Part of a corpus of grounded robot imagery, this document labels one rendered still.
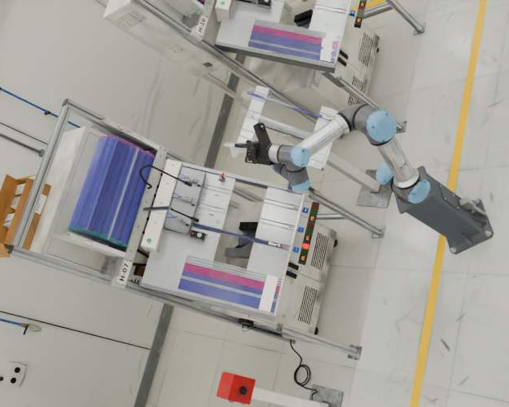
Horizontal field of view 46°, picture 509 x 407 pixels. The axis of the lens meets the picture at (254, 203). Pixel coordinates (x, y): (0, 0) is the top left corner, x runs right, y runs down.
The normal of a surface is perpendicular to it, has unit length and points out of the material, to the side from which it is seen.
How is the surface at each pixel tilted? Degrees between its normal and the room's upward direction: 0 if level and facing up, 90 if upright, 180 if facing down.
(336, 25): 44
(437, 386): 0
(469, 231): 90
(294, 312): 90
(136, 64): 90
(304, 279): 90
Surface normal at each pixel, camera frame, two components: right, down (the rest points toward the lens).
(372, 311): -0.71, -0.36
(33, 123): 0.66, -0.04
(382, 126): 0.40, 0.32
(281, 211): -0.01, -0.27
